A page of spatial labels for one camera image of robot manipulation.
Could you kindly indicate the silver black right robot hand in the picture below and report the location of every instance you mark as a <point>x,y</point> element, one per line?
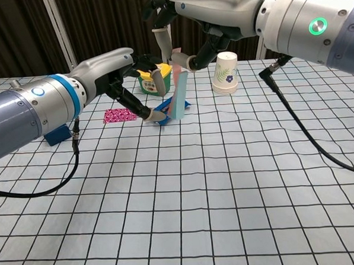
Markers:
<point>218,5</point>

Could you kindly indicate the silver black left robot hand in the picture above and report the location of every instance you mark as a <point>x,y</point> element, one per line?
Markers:
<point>105,68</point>

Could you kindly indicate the pink sticky note pad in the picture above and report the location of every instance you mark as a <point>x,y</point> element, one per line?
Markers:
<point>180,96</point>

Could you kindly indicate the dark pleated curtain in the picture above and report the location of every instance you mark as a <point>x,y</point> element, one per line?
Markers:
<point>14,37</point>
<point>190,39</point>
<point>109,23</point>

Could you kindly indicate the green tub yellow lid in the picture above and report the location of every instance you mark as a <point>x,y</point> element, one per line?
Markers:
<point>149,86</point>

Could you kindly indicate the pink patterned card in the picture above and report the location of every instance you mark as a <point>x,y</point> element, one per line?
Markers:
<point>116,116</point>

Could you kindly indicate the floral white paper cup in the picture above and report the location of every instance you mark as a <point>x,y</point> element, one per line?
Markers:
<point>225,72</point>

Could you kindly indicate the blue snack packet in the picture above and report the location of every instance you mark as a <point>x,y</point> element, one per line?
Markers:
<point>164,108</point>

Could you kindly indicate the dark blue rectangular box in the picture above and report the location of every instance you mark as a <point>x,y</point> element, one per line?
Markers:
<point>57,136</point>

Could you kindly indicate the nested white paper cup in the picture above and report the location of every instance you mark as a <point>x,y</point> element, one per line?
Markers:
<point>226,89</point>
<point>226,92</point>

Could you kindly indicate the blue checkered tablecloth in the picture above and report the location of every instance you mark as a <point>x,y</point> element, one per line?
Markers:
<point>180,191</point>

